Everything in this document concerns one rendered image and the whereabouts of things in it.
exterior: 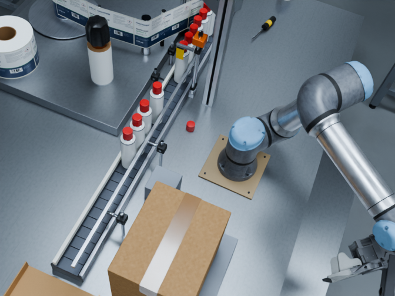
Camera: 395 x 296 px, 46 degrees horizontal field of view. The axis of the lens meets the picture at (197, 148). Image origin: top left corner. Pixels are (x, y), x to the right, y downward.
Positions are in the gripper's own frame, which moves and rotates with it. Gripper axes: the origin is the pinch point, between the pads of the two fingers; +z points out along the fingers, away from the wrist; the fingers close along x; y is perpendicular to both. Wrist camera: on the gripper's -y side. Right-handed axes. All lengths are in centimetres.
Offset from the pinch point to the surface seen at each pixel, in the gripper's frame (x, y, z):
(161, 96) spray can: -24, 77, 27
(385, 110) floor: -161, 101, -120
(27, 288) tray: -27, 25, 83
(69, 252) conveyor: -26, 32, 69
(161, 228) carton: -6.3, 26.2, 37.7
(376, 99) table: -151, 107, -112
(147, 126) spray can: -28, 69, 35
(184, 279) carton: -4.4, 10.9, 35.3
